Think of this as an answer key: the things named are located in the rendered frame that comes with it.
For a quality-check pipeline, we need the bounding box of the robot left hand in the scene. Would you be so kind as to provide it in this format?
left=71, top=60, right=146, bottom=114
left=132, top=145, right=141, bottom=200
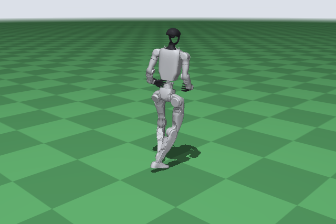
left=153, top=78, right=166, bottom=88

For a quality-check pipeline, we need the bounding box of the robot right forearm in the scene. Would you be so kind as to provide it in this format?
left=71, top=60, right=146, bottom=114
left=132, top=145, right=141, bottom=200
left=183, top=73, right=194, bottom=90

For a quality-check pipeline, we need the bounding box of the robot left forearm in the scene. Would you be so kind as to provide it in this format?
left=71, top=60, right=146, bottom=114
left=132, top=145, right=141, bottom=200
left=146, top=72, right=155, bottom=84

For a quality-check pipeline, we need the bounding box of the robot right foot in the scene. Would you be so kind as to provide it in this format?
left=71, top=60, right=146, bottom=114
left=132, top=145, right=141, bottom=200
left=150, top=161, right=169, bottom=168

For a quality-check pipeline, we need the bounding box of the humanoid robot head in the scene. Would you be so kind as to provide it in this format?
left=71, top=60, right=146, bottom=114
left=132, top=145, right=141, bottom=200
left=165, top=28, right=181, bottom=50

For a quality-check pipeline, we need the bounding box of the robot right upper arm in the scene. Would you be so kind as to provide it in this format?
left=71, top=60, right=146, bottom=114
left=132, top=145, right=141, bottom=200
left=180, top=51, right=191, bottom=80

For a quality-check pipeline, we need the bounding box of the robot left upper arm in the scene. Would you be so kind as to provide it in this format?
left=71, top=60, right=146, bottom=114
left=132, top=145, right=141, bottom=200
left=146, top=49, right=160, bottom=75

